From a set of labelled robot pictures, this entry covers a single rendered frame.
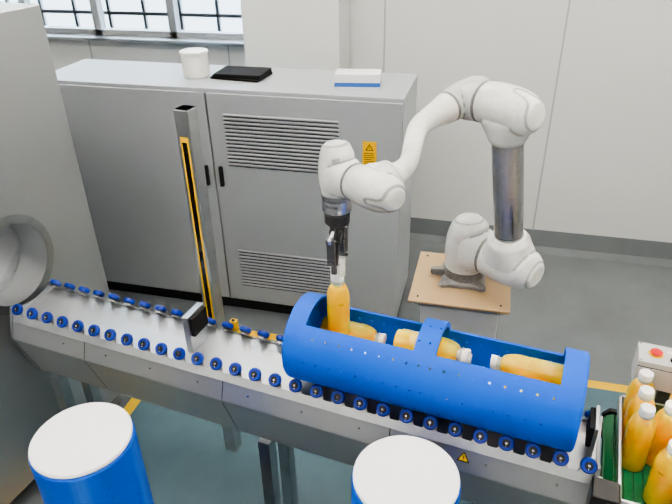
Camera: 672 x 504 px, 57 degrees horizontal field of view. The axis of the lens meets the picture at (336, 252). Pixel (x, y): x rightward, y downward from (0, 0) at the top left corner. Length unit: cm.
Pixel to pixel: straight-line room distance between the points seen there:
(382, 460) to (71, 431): 88
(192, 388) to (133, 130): 193
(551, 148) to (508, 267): 242
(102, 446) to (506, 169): 145
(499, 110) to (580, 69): 252
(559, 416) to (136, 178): 288
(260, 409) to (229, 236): 182
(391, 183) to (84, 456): 111
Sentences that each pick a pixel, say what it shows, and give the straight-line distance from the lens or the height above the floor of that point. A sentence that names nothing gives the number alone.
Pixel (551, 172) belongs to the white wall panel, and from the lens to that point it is 464.
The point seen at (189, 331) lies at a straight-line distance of 224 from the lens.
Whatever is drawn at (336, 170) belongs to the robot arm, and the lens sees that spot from 169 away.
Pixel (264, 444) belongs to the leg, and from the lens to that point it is 236.
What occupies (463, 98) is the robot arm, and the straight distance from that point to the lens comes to 202.
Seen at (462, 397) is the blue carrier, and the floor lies 113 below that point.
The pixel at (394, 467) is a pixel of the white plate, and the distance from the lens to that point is 173.
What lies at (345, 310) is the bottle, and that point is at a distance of 196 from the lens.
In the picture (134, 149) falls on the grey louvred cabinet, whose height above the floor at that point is 107.
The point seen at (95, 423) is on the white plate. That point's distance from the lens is 197.
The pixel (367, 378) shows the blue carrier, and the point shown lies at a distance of 186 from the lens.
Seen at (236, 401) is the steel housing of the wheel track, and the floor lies 85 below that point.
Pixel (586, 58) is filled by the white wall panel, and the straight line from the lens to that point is 442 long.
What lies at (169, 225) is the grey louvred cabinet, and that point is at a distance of 396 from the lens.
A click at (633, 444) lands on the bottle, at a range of 198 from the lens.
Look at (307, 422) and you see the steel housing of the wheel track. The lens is 210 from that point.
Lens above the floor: 235
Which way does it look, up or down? 30 degrees down
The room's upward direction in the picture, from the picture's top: 1 degrees counter-clockwise
